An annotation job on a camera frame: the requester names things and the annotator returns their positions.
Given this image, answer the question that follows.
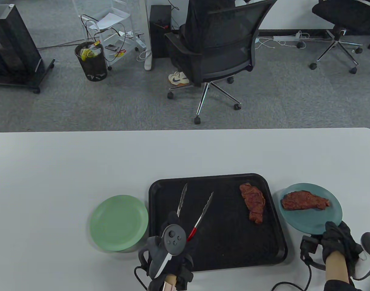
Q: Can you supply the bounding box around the person's left hand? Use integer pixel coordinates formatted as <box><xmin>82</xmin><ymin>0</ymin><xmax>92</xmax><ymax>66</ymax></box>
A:
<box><xmin>162</xmin><ymin>211</ymin><xmax>198</xmax><ymax>288</ymax></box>

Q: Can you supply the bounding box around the person's right hand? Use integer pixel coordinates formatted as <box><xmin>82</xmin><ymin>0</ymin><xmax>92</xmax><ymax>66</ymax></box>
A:
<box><xmin>321</xmin><ymin>221</ymin><xmax>364</xmax><ymax>275</ymax></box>

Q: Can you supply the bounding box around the teal round plate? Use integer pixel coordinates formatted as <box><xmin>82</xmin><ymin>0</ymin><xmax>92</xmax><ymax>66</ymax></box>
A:
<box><xmin>277</xmin><ymin>183</ymin><xmax>343</xmax><ymax>235</ymax></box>

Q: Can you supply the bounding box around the raw red steak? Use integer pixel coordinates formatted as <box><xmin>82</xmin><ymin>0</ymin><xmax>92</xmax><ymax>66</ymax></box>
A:
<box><xmin>239</xmin><ymin>183</ymin><xmax>266</xmax><ymax>224</ymax></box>
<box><xmin>281</xmin><ymin>190</ymin><xmax>330</xmax><ymax>211</ymax></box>

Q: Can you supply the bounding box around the metal kitchen tongs red handle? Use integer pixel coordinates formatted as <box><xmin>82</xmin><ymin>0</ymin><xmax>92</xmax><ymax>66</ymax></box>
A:
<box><xmin>176</xmin><ymin>183</ymin><xmax>214</xmax><ymax>242</ymax></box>

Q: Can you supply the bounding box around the green round plate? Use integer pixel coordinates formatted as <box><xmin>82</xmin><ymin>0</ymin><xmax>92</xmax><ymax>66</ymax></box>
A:
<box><xmin>90</xmin><ymin>195</ymin><xmax>149</xmax><ymax>253</ymax></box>

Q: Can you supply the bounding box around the person's right forearm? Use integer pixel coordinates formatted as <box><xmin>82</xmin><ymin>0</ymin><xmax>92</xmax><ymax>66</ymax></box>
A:
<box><xmin>325</xmin><ymin>252</ymin><xmax>351</xmax><ymax>284</ymax></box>

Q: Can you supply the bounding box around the person's left forearm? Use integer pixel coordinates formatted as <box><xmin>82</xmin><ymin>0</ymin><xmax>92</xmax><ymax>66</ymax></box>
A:
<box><xmin>162</xmin><ymin>274</ymin><xmax>177</xmax><ymax>291</ymax></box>

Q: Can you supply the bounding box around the grey left hand controller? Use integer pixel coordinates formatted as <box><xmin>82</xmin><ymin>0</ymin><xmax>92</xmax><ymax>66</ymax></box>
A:
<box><xmin>147</xmin><ymin>224</ymin><xmax>187</xmax><ymax>278</ymax></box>

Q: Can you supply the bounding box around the black plastic tray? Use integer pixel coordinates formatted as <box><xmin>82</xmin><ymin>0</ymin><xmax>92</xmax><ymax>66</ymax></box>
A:
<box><xmin>148</xmin><ymin>173</ymin><xmax>288</xmax><ymax>273</ymax></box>

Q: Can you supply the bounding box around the white sneaker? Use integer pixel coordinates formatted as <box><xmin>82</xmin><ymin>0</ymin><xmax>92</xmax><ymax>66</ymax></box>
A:
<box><xmin>168</xmin><ymin>71</ymin><xmax>190</xmax><ymax>85</ymax></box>

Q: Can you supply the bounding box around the long white power strip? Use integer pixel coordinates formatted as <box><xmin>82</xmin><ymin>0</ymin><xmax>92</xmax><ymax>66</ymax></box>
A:
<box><xmin>273</xmin><ymin>34</ymin><xmax>300</xmax><ymax>42</ymax></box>

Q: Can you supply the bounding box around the black mesh waste bin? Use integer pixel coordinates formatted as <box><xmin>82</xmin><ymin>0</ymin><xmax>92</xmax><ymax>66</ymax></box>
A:
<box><xmin>75</xmin><ymin>42</ymin><xmax>108</xmax><ymax>82</ymax></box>

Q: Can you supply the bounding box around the black mesh office chair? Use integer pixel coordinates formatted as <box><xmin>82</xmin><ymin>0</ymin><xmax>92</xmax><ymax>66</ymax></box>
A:
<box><xmin>164</xmin><ymin>0</ymin><xmax>278</xmax><ymax>125</ymax></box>

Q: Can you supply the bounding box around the black office chair chrome base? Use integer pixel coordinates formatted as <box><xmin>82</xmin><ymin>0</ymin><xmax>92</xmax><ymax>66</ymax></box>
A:
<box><xmin>297</xmin><ymin>0</ymin><xmax>370</xmax><ymax>75</ymax></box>

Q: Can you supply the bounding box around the black computer tower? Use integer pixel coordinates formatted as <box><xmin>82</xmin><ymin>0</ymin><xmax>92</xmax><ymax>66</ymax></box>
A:
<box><xmin>149</xmin><ymin>5</ymin><xmax>172</xmax><ymax>59</ymax></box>

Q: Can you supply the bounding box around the white paper sheet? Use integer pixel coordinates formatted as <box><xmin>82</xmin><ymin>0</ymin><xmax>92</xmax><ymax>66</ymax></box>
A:
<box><xmin>95</xmin><ymin>13</ymin><xmax>126</xmax><ymax>31</ymax></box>

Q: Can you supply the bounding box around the black cabinet on wheels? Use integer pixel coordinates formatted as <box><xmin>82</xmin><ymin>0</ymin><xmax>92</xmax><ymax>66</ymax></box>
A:
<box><xmin>0</xmin><ymin>4</ymin><xmax>56</xmax><ymax>94</ymax></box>

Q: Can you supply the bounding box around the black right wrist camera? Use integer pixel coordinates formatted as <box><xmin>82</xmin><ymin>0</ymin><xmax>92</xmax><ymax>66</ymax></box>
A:
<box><xmin>300</xmin><ymin>236</ymin><xmax>322</xmax><ymax>259</ymax></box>

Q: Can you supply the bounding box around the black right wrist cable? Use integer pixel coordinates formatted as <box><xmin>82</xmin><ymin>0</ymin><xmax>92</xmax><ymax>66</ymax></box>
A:
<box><xmin>271</xmin><ymin>256</ymin><xmax>325</xmax><ymax>291</ymax></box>

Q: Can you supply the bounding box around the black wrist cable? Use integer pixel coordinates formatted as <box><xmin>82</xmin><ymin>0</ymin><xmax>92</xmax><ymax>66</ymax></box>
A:
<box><xmin>134</xmin><ymin>244</ymin><xmax>151</xmax><ymax>291</ymax></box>
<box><xmin>271</xmin><ymin>256</ymin><xmax>325</xmax><ymax>291</ymax></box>

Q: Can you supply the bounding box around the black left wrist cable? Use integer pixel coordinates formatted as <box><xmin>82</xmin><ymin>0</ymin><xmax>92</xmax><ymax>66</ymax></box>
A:
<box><xmin>134</xmin><ymin>244</ymin><xmax>151</xmax><ymax>291</ymax></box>

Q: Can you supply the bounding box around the white floor cable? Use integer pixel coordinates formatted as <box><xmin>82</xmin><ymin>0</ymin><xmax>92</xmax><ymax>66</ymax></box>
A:
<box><xmin>257</xmin><ymin>36</ymin><xmax>294</xmax><ymax>49</ymax></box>

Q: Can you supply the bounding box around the white wire cart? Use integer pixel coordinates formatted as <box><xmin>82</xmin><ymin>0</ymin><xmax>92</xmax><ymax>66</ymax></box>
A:
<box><xmin>73</xmin><ymin>0</ymin><xmax>147</xmax><ymax>71</ymax></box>

